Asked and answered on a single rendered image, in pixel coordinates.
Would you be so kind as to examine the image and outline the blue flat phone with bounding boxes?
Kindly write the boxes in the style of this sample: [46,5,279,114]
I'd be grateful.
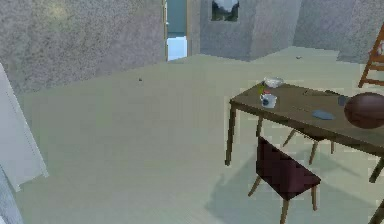
[311,109,335,121]

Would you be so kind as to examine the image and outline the orange wooden ladder shelf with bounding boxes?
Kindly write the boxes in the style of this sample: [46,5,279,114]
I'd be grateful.
[358,23,384,89]

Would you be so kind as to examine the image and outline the brown wooden dining table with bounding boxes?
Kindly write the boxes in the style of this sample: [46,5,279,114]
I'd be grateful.
[224,81,384,224]

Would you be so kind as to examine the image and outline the framed landscape picture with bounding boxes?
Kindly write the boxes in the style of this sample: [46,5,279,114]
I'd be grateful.
[211,0,240,23]

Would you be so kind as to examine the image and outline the dark maroon dining chair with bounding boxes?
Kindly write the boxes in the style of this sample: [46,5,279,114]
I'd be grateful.
[247,135,322,224]

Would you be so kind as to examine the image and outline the white room door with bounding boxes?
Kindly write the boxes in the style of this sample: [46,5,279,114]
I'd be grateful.
[0,62,50,193]

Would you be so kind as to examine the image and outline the white mug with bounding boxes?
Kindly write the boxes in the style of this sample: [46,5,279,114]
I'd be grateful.
[259,93,278,110]

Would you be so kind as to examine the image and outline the wooden chair behind table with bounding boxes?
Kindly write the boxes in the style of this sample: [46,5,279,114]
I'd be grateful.
[282,129,336,166]

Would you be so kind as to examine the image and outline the brown round ball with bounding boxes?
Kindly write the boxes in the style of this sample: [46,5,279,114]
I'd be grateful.
[343,92,384,130]

